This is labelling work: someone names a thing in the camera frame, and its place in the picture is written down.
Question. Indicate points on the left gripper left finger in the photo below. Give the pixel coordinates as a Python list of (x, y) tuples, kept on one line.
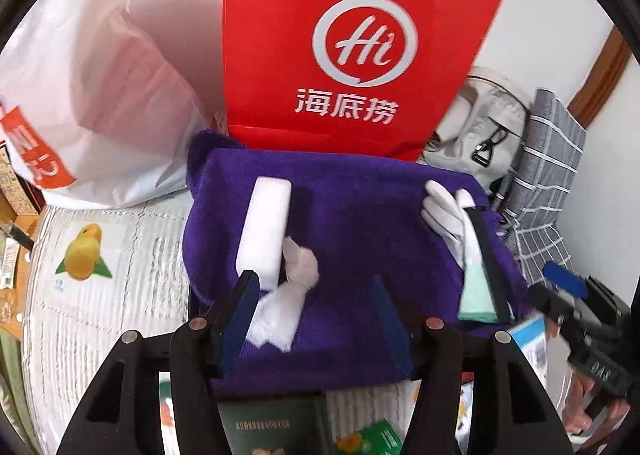
[(120, 411)]

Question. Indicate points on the beige backpack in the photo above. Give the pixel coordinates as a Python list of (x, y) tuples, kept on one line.
[(482, 129)]

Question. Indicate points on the brown wooden door frame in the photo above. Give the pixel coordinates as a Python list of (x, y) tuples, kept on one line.
[(602, 79)]

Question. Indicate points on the dark green tea box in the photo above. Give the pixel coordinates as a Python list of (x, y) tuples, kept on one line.
[(296, 425)]

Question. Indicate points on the wooden nightstand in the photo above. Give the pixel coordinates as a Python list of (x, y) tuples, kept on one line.
[(17, 295)]

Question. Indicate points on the person right hand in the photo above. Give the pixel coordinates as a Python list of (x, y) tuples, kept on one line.
[(574, 416)]

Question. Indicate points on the white sponge block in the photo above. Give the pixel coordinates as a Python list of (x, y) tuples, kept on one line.
[(260, 246)]

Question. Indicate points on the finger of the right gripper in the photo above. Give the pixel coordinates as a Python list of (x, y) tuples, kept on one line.
[(565, 280)]

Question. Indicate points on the grey checkered cushion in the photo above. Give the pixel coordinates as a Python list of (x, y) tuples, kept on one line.
[(533, 194)]

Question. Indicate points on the red Haidilao paper bag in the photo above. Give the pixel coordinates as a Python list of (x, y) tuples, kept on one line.
[(368, 77)]

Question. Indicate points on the purple towel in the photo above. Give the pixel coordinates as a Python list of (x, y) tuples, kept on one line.
[(360, 216)]

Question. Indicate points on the white rubber glove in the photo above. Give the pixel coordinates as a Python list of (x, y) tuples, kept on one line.
[(446, 215)]

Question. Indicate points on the white Miniso plastic bag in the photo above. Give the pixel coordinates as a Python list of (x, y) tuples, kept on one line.
[(100, 99)]

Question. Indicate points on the brown patterned book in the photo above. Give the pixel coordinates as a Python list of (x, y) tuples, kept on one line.
[(21, 196)]

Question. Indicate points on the white tissue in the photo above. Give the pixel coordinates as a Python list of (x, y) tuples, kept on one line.
[(278, 313)]

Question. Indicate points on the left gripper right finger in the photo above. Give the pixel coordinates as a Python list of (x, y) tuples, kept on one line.
[(511, 411)]

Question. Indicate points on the blue tissue pack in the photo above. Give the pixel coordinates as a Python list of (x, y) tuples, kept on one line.
[(530, 336)]

